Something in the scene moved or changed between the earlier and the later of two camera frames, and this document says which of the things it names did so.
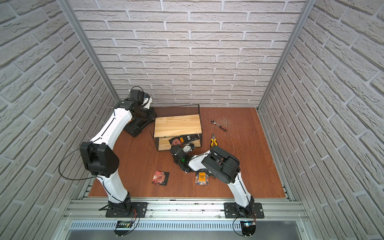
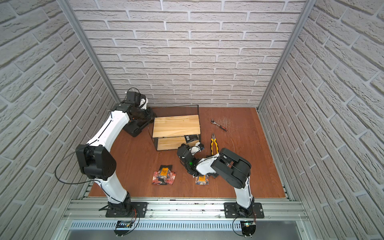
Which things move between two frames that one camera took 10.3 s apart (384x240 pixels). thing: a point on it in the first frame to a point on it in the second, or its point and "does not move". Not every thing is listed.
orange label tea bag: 202,178 does not move
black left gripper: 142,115 does not move
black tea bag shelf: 190,138 does not move
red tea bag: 176,141 to 172,175
